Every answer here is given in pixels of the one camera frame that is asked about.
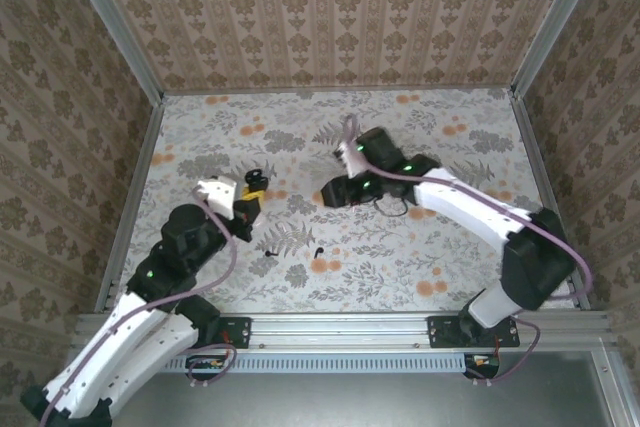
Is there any black earbud charging case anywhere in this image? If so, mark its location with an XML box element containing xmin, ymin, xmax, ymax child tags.
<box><xmin>244</xmin><ymin>166</ymin><xmax>272</xmax><ymax>189</ymax></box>

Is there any floral patterned table cover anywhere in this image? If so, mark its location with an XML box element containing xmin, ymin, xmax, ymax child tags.
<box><xmin>107</xmin><ymin>87</ymin><xmax>576</xmax><ymax>314</ymax></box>

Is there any small controller board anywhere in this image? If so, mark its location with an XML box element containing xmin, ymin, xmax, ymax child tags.
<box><xmin>187</xmin><ymin>354</ymin><xmax>236</xmax><ymax>381</ymax></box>
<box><xmin>463</xmin><ymin>352</ymin><xmax>502</xmax><ymax>379</ymax></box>

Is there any grey metal panel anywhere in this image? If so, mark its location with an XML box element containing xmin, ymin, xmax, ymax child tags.
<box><xmin>107</xmin><ymin>351</ymin><xmax>619</xmax><ymax>427</ymax></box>

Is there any thin black wire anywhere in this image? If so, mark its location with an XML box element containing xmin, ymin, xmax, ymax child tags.
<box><xmin>373</xmin><ymin>198</ymin><xmax>410</xmax><ymax>219</ymax></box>

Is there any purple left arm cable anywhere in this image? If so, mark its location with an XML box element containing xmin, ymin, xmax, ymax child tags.
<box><xmin>38</xmin><ymin>189</ymin><xmax>239</xmax><ymax>426</ymax></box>

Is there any aluminium side rail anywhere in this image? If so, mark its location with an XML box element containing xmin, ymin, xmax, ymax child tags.
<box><xmin>94</xmin><ymin>94</ymin><xmax>167</xmax><ymax>313</ymax></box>
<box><xmin>508</xmin><ymin>89</ymin><xmax>592</xmax><ymax>309</ymax></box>

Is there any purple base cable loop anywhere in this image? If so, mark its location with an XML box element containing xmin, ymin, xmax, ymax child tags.
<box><xmin>187</xmin><ymin>343</ymin><xmax>238</xmax><ymax>389</ymax></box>
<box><xmin>464</xmin><ymin>319</ymin><xmax>542</xmax><ymax>388</ymax></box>

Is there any long aluminium base rail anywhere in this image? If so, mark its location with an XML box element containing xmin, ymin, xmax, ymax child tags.
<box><xmin>73</xmin><ymin>313</ymin><xmax>615</xmax><ymax>354</ymax></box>

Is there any grey slotted cable duct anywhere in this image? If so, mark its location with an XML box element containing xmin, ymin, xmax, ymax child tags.
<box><xmin>162</xmin><ymin>352</ymin><xmax>470</xmax><ymax>374</ymax></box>

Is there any aluminium frame post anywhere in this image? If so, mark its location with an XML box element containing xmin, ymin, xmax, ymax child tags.
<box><xmin>58</xmin><ymin>0</ymin><xmax>167</xmax><ymax>104</ymax></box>
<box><xmin>508</xmin><ymin>0</ymin><xmax>610</xmax><ymax>98</ymax></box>

